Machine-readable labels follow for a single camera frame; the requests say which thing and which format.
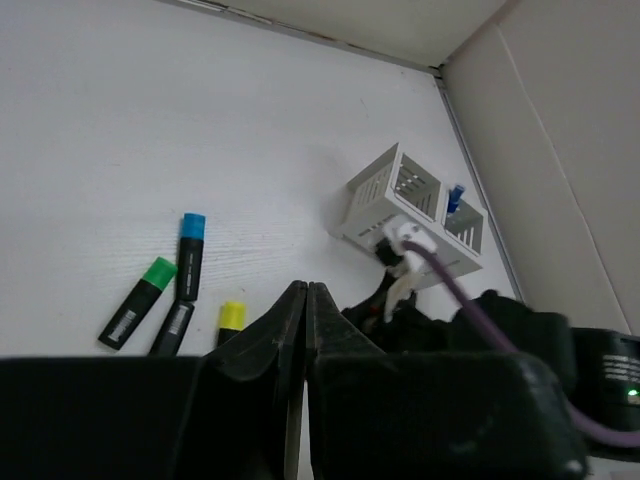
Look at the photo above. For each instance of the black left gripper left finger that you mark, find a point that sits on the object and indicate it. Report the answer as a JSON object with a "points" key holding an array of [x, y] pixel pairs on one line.
{"points": [[252, 395]]}

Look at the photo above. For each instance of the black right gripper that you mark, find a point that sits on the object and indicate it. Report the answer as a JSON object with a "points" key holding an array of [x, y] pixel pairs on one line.
{"points": [[409, 330]]}

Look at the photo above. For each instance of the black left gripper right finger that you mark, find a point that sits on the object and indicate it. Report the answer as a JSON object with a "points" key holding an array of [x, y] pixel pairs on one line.
{"points": [[374, 415]]}

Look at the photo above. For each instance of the yellow cap highlighter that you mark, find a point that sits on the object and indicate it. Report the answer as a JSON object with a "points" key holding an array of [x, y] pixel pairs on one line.
{"points": [[231, 321]]}

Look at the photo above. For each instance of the blue cap highlighter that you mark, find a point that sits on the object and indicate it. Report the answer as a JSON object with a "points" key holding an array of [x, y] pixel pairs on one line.
{"points": [[190, 256]]}

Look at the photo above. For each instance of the green cap highlighter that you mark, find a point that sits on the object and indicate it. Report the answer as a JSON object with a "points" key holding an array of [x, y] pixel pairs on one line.
{"points": [[137, 304]]}

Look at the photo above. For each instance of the white slotted desk organizer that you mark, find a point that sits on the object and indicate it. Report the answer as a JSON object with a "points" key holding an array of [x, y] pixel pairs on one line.
{"points": [[395, 184]]}

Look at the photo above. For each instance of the blue item in organizer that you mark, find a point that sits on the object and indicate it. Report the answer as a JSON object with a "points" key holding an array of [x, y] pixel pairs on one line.
{"points": [[454, 198]]}

